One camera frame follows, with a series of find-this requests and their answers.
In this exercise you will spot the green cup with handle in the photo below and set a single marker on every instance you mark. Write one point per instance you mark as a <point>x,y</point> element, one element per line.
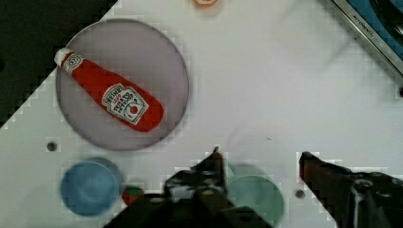
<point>249,186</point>

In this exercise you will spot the grey round plate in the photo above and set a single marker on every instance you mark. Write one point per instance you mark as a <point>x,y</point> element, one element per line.
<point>144,56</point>

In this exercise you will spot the red plush ketchup bottle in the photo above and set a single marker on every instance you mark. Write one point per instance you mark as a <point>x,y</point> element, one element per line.
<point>121,99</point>

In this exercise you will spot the silver black toaster oven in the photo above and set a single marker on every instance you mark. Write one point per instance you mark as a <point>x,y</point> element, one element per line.
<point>379,23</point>

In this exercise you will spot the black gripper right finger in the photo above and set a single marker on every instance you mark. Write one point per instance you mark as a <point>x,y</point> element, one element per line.
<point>354,199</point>

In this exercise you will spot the red strawberry toy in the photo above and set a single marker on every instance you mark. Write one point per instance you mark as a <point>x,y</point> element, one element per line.
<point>131,194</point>

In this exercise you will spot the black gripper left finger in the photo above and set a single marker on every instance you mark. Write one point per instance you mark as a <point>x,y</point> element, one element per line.
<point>193,198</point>

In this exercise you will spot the blue cup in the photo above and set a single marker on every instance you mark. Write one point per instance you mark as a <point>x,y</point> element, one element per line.
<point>90,187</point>

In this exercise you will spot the orange slice toy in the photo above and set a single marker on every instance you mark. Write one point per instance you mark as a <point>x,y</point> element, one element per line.
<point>205,3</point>

